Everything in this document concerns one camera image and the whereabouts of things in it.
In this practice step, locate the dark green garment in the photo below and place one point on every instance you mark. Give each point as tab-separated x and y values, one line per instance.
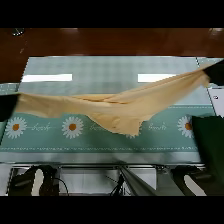
210	140

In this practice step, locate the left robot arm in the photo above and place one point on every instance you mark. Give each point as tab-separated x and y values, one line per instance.
6	106

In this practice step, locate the silver frame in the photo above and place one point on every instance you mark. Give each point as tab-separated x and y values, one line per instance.
140	187

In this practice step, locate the pale yellow T-shirt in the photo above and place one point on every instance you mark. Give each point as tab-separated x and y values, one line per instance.
113	110

